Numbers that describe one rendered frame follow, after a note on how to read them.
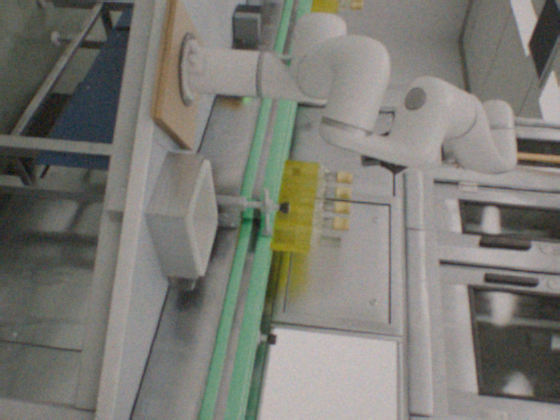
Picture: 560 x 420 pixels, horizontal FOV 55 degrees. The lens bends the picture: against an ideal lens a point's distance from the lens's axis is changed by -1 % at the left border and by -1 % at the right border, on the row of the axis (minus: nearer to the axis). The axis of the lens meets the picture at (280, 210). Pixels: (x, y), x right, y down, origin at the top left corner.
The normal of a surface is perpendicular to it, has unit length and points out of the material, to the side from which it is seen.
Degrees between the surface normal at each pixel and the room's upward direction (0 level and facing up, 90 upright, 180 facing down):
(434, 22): 90
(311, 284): 90
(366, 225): 90
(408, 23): 90
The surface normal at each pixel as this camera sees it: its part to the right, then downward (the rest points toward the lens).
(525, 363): 0.00, -0.64
